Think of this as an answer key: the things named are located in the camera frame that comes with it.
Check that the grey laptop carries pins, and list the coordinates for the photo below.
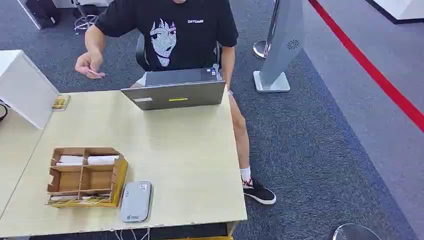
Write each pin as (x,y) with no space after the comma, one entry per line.
(175,94)

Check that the chrome stanchion base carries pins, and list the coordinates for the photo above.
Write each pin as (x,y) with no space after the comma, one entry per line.
(354,232)
(260,49)

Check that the person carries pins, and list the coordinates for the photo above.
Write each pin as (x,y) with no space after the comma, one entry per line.
(185,36)

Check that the black office chair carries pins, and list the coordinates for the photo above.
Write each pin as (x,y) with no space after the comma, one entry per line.
(141,54)

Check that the silver standing kiosk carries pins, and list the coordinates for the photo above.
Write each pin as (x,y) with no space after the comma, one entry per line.
(283,43)

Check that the white card stack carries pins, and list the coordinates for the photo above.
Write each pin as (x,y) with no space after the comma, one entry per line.
(102,160)
(70,160)

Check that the wooden compartment box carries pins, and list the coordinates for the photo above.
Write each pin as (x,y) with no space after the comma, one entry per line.
(86,179)

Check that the small yellow patterned card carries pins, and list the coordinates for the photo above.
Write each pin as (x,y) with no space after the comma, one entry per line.
(61,102)

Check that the chrome chair base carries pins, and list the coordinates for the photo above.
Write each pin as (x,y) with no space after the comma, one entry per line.
(84,22)

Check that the red barrier tape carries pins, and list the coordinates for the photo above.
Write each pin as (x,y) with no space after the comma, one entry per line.
(367,64)

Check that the white partition box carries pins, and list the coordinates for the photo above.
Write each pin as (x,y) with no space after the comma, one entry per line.
(24,87)

